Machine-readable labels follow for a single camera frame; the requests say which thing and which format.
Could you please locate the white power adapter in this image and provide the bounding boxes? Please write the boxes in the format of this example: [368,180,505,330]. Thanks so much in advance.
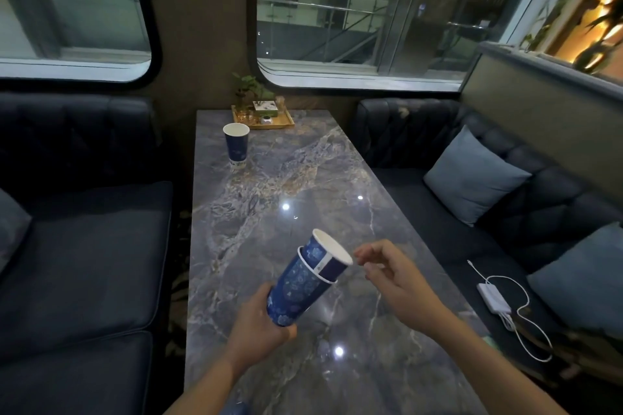
[476,282,513,316]

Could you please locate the rounded black-framed window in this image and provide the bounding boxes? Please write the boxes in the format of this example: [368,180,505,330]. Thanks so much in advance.
[250,0,553,93]
[0,0,163,90]

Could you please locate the light blue cushion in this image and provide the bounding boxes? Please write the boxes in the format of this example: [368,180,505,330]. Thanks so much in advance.
[423,125,532,228]
[527,221,623,340]

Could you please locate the leafy indoor plants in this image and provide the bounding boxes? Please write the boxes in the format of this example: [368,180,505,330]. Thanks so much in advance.
[520,0,623,74]

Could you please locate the blue patterned paper cup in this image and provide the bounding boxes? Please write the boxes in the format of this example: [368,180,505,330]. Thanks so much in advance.
[311,228,354,281]
[266,246,339,329]

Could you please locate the dark tufted sofa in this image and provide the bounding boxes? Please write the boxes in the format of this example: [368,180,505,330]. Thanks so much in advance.
[351,98,623,384]
[0,91,175,415]

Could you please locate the person's left forearm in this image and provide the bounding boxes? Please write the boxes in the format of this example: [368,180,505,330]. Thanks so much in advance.
[165,355,255,415]

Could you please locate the wooden tray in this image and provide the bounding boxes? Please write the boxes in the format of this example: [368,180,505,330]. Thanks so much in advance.
[231,105,296,131]

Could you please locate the grey blue cushion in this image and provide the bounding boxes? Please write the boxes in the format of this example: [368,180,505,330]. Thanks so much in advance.
[0,187,33,275]

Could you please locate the white charging cable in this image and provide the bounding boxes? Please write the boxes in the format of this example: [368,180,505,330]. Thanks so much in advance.
[467,259,554,363]

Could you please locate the person's right forearm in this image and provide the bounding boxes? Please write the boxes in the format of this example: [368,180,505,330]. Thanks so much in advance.
[422,304,569,415]

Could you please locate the small green potted plant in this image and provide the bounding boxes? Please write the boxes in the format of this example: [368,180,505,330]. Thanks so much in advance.
[232,72,276,111]

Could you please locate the grey partition ledge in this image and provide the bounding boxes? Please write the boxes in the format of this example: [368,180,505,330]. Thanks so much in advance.
[459,41,623,208]

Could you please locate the person's right hand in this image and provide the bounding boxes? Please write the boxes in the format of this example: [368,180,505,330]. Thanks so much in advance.
[353,240,441,334]

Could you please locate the person's left hand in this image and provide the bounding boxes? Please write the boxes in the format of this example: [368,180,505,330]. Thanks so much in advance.
[227,281,298,374]

